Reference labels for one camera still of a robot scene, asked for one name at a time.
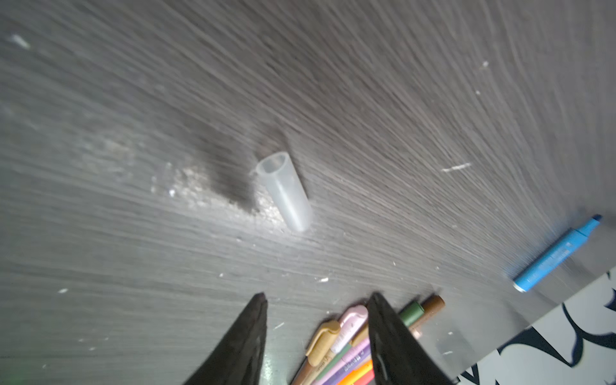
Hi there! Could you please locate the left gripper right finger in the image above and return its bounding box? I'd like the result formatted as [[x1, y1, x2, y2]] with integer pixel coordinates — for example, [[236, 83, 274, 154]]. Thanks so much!
[[367, 292, 452, 385]]

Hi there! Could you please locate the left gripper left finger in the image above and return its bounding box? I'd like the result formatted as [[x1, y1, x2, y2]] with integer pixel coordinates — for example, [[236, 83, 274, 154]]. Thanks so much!
[[186, 293, 268, 385]]

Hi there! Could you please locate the pink highlighter pen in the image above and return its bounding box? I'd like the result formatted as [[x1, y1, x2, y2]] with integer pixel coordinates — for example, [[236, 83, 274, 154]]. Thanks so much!
[[354, 369, 375, 385]]

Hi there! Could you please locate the clear blue pen cap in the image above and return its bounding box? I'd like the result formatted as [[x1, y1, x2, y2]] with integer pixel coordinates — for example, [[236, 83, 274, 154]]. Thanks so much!
[[256, 152, 314, 233]]

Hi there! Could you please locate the blue highlighter pen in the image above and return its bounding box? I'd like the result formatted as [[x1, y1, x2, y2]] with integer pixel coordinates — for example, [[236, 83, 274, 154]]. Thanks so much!
[[513, 214, 603, 293]]

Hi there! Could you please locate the purple highlighter pen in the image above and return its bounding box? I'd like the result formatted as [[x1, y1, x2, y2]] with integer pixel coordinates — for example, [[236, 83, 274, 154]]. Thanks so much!
[[323, 346, 371, 385]]

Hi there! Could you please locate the pink slim pen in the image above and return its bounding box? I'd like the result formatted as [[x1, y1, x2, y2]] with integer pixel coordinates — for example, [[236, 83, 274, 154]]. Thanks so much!
[[313, 338, 370, 385]]

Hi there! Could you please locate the green cap beige pen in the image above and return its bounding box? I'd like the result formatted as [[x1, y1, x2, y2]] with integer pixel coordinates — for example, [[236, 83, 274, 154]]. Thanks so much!
[[399, 302, 424, 328]]

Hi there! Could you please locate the orange highlighter pen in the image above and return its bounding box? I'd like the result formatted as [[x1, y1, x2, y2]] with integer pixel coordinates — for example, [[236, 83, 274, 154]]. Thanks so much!
[[338, 359, 373, 385]]

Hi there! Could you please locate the pale pink cap tan pen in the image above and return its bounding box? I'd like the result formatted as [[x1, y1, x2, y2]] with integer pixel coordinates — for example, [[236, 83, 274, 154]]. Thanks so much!
[[304, 305, 368, 384]]

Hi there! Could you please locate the brown cap beige pen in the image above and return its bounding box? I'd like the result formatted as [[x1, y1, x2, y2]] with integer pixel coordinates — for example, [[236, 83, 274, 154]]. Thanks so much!
[[409, 295, 446, 338]]

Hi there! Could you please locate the gold cap green pen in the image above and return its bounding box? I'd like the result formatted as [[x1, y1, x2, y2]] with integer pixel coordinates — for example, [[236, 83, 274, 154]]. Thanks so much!
[[311, 326, 369, 384]]

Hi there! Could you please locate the tan cap brown pen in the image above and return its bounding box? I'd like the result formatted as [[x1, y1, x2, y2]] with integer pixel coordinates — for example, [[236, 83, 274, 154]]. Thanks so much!
[[290, 320, 341, 385]]

